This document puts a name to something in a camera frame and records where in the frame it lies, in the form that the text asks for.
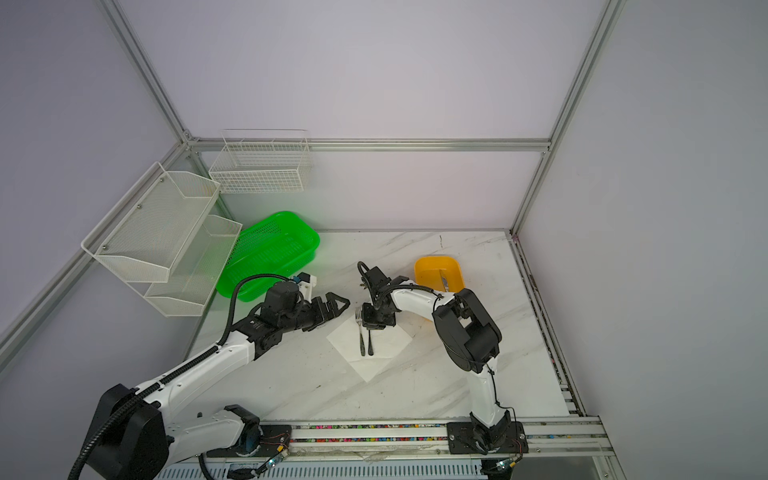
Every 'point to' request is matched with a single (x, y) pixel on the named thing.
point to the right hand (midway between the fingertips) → (363, 326)
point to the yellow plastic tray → (430, 272)
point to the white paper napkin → (386, 343)
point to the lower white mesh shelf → (196, 270)
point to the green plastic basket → (280, 244)
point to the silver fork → (359, 319)
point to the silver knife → (444, 281)
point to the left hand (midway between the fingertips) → (339, 309)
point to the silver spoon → (370, 345)
